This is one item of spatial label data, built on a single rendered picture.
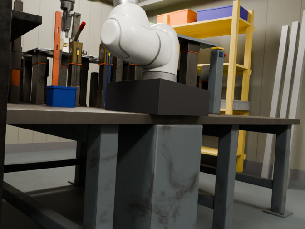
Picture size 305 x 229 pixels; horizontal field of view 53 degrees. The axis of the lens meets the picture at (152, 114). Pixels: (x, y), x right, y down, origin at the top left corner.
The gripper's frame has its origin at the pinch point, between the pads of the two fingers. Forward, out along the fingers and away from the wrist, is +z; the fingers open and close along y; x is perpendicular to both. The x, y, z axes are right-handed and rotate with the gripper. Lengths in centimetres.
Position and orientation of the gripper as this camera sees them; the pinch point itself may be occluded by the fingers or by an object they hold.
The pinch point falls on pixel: (65, 37)
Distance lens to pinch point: 195.2
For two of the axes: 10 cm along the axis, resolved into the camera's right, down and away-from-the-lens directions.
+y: -5.9, -0.6, 8.0
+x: -8.0, -0.4, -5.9
